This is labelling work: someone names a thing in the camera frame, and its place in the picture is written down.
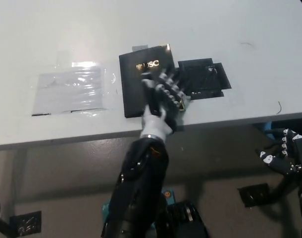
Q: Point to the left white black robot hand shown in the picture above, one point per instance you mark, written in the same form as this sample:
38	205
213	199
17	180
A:
157	121

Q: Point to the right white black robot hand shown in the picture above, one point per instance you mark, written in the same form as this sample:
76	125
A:
282	163

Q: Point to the black diary with gold corners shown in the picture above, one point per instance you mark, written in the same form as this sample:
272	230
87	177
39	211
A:
133	91

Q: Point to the blue object under table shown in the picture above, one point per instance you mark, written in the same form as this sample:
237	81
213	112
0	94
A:
268	127

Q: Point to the black floor plate right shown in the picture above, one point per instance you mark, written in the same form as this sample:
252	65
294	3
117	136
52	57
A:
253	196

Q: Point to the black tape patch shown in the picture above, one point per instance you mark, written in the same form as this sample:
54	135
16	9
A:
203	77

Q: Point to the teal router box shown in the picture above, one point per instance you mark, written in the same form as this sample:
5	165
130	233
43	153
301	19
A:
168	197

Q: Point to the clear tape patch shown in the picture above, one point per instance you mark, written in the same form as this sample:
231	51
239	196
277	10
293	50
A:
69	89

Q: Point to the black stand leg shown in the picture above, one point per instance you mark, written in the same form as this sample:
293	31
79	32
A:
1	223

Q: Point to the grey duct tape strip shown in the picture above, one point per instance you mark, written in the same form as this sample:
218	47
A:
140	47

